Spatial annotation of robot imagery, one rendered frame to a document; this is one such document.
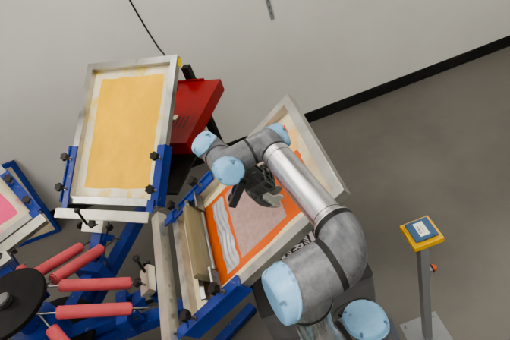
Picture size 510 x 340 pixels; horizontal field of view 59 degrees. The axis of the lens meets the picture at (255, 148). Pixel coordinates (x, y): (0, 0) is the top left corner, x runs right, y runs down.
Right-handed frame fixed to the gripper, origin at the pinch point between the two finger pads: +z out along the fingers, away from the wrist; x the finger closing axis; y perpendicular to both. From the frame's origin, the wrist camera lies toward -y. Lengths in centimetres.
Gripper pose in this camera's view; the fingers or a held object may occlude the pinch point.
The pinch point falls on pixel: (275, 204)
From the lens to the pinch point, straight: 144.4
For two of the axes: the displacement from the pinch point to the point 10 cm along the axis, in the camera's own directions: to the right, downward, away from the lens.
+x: -0.5, -6.6, 7.5
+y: 7.5, -5.2, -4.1
